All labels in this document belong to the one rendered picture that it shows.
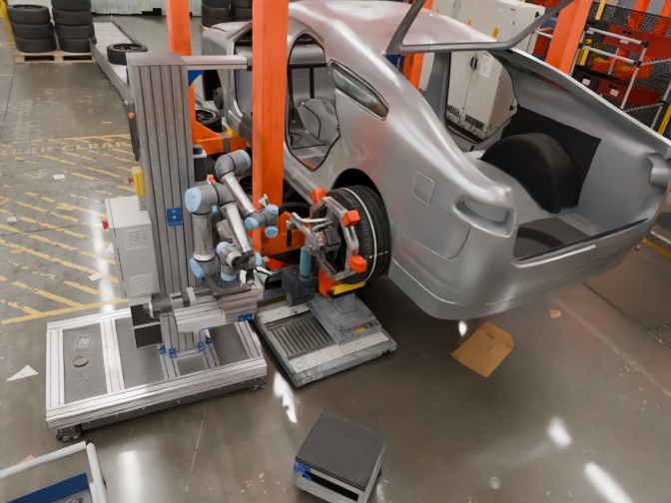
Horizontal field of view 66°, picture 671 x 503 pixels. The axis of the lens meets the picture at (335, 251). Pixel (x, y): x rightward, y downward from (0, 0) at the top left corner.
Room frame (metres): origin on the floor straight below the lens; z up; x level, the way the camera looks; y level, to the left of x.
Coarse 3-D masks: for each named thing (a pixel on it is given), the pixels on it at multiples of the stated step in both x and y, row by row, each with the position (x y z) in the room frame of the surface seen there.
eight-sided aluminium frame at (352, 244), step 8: (320, 200) 3.07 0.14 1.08; (328, 200) 3.01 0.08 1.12; (312, 208) 3.14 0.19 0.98; (320, 208) 3.09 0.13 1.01; (336, 208) 2.91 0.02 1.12; (312, 216) 3.14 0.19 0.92; (312, 224) 3.14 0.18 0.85; (344, 232) 2.79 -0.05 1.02; (352, 232) 2.80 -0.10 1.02; (352, 240) 2.79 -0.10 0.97; (352, 248) 2.73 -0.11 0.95; (320, 264) 3.00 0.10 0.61; (328, 264) 3.00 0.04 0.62; (328, 272) 2.91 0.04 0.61; (336, 272) 2.91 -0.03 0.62; (344, 272) 2.74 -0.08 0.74; (352, 272) 2.75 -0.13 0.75; (336, 280) 2.85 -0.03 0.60
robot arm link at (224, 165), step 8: (224, 160) 2.78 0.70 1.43; (216, 168) 2.76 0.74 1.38; (224, 168) 2.74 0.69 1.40; (232, 168) 2.78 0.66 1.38; (224, 176) 2.71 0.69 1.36; (232, 176) 2.74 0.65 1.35; (224, 184) 2.72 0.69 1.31; (232, 184) 2.69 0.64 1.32; (232, 192) 2.67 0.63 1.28; (240, 192) 2.67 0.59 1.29; (240, 200) 2.64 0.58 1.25; (248, 200) 2.66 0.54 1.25; (240, 208) 2.63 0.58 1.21; (248, 208) 2.61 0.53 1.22; (248, 216) 2.59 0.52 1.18; (256, 216) 2.59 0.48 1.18; (264, 216) 2.62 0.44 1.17; (248, 224) 2.56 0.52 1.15; (256, 224) 2.56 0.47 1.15; (264, 224) 2.61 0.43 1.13
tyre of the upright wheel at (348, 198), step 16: (336, 192) 3.07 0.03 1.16; (368, 192) 3.08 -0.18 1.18; (352, 208) 2.89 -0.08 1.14; (368, 208) 2.92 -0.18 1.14; (384, 208) 2.97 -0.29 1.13; (320, 224) 3.21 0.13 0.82; (368, 224) 2.83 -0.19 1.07; (384, 224) 2.88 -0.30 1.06; (368, 240) 2.77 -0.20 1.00; (384, 240) 2.82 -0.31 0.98; (368, 256) 2.73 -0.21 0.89; (384, 256) 2.80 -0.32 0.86; (368, 272) 2.77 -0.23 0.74; (384, 272) 2.87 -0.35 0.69
